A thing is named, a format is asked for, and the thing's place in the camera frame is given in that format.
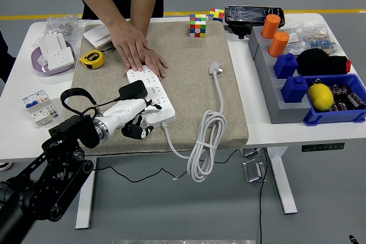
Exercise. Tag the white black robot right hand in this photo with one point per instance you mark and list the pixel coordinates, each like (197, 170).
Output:
(353, 240)

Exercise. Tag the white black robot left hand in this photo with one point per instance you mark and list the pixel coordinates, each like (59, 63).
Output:
(125, 111)

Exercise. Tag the person's left hand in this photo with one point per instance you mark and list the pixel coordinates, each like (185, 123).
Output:
(155, 61)

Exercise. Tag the person's right hand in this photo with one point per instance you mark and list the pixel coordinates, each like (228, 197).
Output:
(130, 44)

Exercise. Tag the black power adapter plug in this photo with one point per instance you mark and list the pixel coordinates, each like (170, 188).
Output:
(133, 91)

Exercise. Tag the white power strip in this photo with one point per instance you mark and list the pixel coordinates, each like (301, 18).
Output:
(168, 112)

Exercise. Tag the person's left forearm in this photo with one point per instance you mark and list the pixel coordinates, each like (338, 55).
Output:
(146, 7)

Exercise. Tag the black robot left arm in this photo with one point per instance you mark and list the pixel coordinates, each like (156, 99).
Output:
(51, 181)

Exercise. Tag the yellow tape measure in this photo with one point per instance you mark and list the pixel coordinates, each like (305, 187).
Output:
(91, 59)

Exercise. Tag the grey-brown mat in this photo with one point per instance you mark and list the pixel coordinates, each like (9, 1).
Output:
(186, 98)

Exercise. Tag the multicoloured puzzle cube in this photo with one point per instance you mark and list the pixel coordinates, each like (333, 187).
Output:
(216, 15)
(198, 25)

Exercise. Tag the clear bag of metal parts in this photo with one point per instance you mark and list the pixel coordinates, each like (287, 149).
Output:
(61, 27)

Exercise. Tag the white blue circuit breaker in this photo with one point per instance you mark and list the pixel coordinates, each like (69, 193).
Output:
(38, 107)

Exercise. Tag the white table leg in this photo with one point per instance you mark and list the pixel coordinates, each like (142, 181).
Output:
(281, 181)
(84, 198)

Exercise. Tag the purple plate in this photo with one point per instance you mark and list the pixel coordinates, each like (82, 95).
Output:
(36, 62)

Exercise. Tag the black table control panel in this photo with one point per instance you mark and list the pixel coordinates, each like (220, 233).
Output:
(323, 147)

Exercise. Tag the black plastic-wrapped box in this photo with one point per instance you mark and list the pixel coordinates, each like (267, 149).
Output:
(246, 15)

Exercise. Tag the orange cylinder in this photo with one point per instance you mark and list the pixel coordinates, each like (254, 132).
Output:
(278, 44)
(270, 27)

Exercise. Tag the blue plastic bin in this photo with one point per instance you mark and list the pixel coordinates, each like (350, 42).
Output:
(331, 117)

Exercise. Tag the grey stepped block base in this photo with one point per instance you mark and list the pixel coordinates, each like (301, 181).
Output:
(274, 104)

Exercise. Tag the blue block with knob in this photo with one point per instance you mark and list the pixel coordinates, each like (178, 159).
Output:
(294, 89)
(285, 67)

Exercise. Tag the yellow lemon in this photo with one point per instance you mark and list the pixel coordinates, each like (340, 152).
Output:
(320, 97)

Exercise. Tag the dark electronic components pile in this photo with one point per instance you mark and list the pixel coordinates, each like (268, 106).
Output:
(343, 92)

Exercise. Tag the clear bag of small parts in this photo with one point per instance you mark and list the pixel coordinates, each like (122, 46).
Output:
(303, 34)

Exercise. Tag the black pouch with red end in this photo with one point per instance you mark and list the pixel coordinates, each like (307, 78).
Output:
(317, 62)

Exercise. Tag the clear bag of blue components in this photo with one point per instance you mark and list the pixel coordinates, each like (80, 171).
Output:
(323, 43)

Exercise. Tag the white wall switch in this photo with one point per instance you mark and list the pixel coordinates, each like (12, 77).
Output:
(95, 34)

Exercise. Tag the white wall socket panel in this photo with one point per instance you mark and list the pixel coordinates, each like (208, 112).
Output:
(58, 58)

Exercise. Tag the white switch panel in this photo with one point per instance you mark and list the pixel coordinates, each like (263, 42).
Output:
(50, 42)

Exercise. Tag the silver metal bracket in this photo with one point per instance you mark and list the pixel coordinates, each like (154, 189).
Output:
(253, 171)
(250, 152)

